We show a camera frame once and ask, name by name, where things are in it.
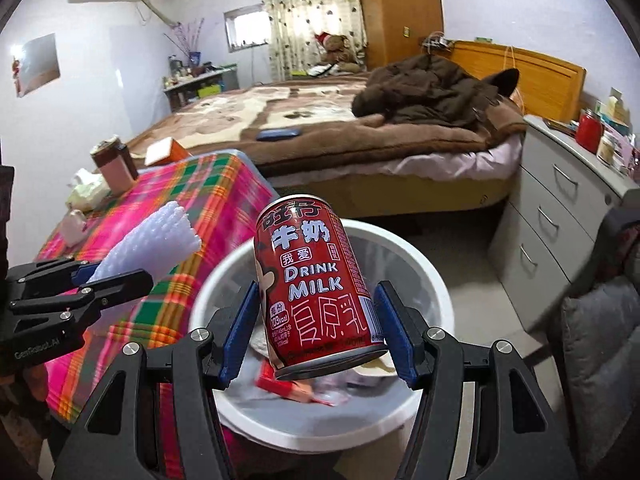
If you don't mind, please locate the white cable bundle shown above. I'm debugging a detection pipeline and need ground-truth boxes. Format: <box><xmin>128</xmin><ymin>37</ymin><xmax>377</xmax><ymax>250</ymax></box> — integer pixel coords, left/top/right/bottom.
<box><xmin>422</xmin><ymin>32</ymin><xmax>454</xmax><ymax>54</ymax></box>

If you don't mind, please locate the plaid tablecloth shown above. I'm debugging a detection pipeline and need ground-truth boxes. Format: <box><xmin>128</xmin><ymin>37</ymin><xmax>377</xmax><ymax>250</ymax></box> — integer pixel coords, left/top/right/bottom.
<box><xmin>35</xmin><ymin>150</ymin><xmax>281</xmax><ymax>480</ymax></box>

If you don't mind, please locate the bed with pink sheet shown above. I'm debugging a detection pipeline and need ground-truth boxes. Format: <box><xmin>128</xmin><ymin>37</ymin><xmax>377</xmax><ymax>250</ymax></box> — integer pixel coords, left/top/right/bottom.
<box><xmin>260</xmin><ymin>135</ymin><xmax>526</xmax><ymax>221</ymax></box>

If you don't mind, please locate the grey chair cushion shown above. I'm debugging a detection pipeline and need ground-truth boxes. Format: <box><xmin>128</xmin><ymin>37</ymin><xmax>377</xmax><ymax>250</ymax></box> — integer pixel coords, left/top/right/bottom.
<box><xmin>546</xmin><ymin>205</ymin><xmax>640</xmax><ymax>480</ymax></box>

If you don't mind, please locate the red milk can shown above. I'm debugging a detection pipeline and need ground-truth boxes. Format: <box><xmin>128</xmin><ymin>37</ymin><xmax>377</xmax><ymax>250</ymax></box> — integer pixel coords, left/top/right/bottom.
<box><xmin>253</xmin><ymin>194</ymin><xmax>389</xmax><ymax>381</ymax></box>

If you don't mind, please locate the brown patterned bed blanket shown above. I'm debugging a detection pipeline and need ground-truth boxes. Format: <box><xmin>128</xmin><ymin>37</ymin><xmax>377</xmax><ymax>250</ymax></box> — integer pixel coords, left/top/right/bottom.
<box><xmin>120</xmin><ymin>67</ymin><xmax>529</xmax><ymax>177</ymax></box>

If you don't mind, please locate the red jar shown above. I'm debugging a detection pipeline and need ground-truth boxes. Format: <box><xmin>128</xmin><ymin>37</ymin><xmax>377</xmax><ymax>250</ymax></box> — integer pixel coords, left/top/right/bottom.
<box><xmin>576</xmin><ymin>110</ymin><xmax>604</xmax><ymax>155</ymax></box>

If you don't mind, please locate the wooden headboard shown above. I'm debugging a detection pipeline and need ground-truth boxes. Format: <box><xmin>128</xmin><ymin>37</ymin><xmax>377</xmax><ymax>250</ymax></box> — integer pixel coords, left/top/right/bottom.
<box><xmin>447</xmin><ymin>40</ymin><xmax>587</xmax><ymax>122</ymax></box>

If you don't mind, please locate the small window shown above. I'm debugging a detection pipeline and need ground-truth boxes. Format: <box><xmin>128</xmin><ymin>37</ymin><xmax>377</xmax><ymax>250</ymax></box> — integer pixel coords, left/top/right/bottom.
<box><xmin>223</xmin><ymin>7</ymin><xmax>271</xmax><ymax>54</ymax></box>

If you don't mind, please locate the white trash bin with liner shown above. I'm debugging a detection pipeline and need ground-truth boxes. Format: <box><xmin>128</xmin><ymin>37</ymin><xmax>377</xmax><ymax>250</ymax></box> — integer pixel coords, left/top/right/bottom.
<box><xmin>190</xmin><ymin>217</ymin><xmax>455</xmax><ymax>434</ymax></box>

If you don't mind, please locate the white drawer cabinet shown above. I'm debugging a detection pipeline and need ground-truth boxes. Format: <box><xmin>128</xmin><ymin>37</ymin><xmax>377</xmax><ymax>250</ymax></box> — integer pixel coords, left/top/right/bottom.
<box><xmin>487</xmin><ymin>114</ymin><xmax>640</xmax><ymax>332</ymax></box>

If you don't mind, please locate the wooden wardrobe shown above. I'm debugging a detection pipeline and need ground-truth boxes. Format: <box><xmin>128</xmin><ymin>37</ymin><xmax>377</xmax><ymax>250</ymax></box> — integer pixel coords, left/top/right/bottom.
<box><xmin>354</xmin><ymin>0</ymin><xmax>446</xmax><ymax>72</ymax></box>

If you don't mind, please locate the brown teddy bear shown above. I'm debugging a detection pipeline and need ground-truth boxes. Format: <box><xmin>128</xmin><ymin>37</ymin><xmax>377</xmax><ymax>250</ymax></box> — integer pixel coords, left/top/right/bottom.
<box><xmin>314</xmin><ymin>31</ymin><xmax>362</xmax><ymax>74</ymax></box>

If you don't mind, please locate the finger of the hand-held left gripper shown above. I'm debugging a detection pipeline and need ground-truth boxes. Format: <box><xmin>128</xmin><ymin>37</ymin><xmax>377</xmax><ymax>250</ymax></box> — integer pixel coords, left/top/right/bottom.
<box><xmin>0</xmin><ymin>270</ymin><xmax>154</xmax><ymax>347</ymax></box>
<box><xmin>6</xmin><ymin>258</ymin><xmax>101</xmax><ymax>302</ymax></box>

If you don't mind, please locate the white foam fruit net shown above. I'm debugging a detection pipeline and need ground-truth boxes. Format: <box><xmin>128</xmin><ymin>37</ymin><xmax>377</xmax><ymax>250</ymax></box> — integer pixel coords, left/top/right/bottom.
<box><xmin>89</xmin><ymin>201</ymin><xmax>202</xmax><ymax>336</ymax></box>

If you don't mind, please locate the soft tissue pack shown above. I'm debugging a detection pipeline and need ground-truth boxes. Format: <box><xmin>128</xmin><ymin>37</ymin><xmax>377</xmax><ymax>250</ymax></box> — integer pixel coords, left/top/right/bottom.
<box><xmin>66</xmin><ymin>168</ymin><xmax>109</xmax><ymax>211</ymax></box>

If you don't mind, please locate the blue glasses case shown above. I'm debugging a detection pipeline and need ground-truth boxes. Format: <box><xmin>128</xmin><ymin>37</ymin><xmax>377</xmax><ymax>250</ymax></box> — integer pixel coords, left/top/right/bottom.
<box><xmin>256</xmin><ymin>128</ymin><xmax>303</xmax><ymax>142</ymax></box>

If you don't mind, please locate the heart print curtain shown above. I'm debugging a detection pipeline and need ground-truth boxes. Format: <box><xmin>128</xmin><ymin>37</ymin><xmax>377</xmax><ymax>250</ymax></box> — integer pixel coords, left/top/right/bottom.
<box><xmin>259</xmin><ymin>0</ymin><xmax>369</xmax><ymax>81</ymax></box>

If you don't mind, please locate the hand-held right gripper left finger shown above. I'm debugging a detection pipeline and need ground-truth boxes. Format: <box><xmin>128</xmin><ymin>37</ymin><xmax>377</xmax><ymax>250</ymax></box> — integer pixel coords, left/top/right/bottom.
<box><xmin>52</xmin><ymin>281</ymin><xmax>262</xmax><ymax>480</ymax></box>

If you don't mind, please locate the orange box white top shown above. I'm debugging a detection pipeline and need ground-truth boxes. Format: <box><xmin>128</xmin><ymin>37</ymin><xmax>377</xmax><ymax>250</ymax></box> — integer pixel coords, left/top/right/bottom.
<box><xmin>145</xmin><ymin>136</ymin><xmax>194</xmax><ymax>167</ymax></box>

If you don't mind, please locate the brown jacket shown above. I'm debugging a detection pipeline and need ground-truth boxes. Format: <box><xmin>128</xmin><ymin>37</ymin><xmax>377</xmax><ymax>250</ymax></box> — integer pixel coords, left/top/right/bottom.
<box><xmin>351</xmin><ymin>54</ymin><xmax>521</xmax><ymax>129</ymax></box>

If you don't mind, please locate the cluttered white desk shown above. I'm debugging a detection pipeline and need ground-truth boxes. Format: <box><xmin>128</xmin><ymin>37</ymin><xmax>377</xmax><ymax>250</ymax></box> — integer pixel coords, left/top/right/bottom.
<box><xmin>162</xmin><ymin>62</ymin><xmax>239</xmax><ymax>112</ymax></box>

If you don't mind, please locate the vase with dry branches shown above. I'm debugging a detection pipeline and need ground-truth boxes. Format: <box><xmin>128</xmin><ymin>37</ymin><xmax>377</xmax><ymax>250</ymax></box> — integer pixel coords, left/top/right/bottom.
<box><xmin>165</xmin><ymin>17</ymin><xmax>206</xmax><ymax>69</ymax></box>

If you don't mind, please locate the pink thermos cup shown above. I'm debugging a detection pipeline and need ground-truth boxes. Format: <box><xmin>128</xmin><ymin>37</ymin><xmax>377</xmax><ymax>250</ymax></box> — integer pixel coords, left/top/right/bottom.
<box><xmin>90</xmin><ymin>135</ymin><xmax>134</xmax><ymax>197</ymax></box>

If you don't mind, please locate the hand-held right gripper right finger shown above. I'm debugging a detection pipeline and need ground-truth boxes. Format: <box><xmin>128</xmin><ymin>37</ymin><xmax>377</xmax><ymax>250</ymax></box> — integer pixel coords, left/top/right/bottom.
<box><xmin>375</xmin><ymin>281</ymin><xmax>581</xmax><ymax>480</ymax></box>

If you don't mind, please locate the wall mirror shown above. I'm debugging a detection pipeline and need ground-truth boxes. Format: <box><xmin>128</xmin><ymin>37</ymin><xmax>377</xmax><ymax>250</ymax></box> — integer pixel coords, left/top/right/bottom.
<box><xmin>11</xmin><ymin>33</ymin><xmax>61</xmax><ymax>97</ymax></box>

